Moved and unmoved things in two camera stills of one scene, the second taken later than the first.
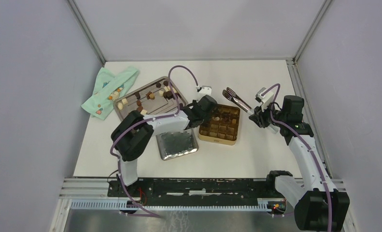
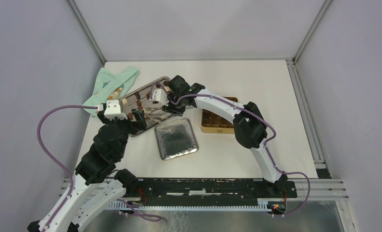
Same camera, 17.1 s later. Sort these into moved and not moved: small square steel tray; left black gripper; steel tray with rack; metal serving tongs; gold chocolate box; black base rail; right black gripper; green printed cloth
Moved: left black gripper; right black gripper; gold chocolate box; metal serving tongs
Not moved: steel tray with rack; small square steel tray; black base rail; green printed cloth
